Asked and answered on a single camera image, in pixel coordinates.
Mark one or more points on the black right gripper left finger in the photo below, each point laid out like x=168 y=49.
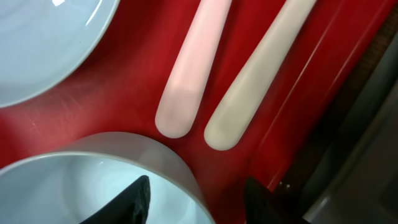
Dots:
x=131 y=206

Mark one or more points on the pink plastic fork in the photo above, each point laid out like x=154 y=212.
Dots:
x=184 y=89

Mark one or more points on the red serving tray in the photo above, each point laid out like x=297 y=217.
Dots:
x=119 y=86

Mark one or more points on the light blue bowl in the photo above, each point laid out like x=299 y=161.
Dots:
x=74 y=182

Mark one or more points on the light blue plate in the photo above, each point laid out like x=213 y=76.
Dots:
x=44 y=41

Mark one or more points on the cream plastic spoon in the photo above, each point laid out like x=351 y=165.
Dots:
x=239 y=104

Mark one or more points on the grey dishwasher rack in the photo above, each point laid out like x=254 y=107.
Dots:
x=346 y=170

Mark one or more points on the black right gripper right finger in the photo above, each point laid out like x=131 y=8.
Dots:
x=263 y=207

